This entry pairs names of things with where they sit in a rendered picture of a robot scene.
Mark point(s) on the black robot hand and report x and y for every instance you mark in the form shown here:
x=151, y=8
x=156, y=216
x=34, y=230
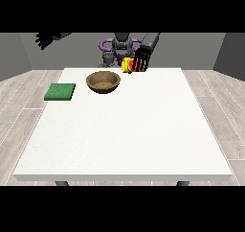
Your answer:
x=141, y=59
x=45, y=39

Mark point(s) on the yellow cup with melon print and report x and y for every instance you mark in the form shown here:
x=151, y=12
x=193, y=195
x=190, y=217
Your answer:
x=126, y=64

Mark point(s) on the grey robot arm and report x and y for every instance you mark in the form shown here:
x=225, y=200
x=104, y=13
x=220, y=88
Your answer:
x=64, y=34
x=150, y=40

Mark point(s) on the brown wooden bowl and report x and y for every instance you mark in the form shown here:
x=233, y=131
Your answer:
x=103, y=81

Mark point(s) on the green square pad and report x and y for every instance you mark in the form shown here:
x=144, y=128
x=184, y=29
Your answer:
x=59, y=91

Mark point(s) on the grey robot trunk purple rings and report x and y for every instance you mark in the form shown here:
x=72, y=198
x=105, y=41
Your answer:
x=119, y=47

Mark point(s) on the dark table leg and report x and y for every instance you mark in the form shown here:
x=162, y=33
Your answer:
x=62, y=183
x=182, y=183

